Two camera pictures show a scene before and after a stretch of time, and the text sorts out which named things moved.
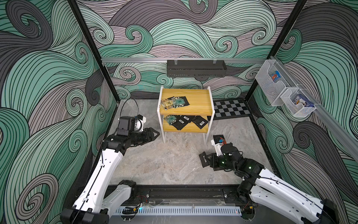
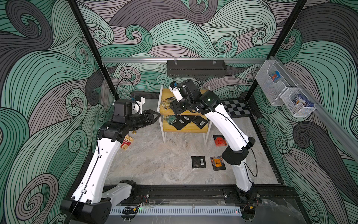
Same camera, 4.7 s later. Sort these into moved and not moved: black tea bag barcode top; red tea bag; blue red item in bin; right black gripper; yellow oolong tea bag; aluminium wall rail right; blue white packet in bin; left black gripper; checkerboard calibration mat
Moved: black tea bag barcode top; right black gripper; left black gripper
Not moved: blue red item in bin; checkerboard calibration mat; red tea bag; aluminium wall rail right; yellow oolong tea bag; blue white packet in bin
